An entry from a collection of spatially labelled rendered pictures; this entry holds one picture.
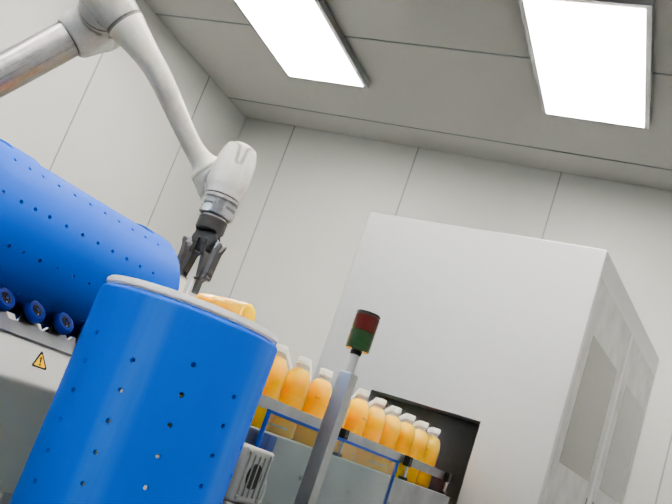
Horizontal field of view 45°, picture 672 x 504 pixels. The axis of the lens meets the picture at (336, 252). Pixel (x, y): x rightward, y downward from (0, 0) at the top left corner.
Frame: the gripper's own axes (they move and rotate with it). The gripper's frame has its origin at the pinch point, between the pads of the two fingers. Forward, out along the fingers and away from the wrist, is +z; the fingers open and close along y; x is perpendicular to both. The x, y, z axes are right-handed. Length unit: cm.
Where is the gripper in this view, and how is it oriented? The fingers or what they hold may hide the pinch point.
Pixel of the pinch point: (184, 292)
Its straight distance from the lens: 207.7
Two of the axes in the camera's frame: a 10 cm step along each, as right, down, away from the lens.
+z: -3.3, 9.1, -2.4
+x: 4.6, 3.8, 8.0
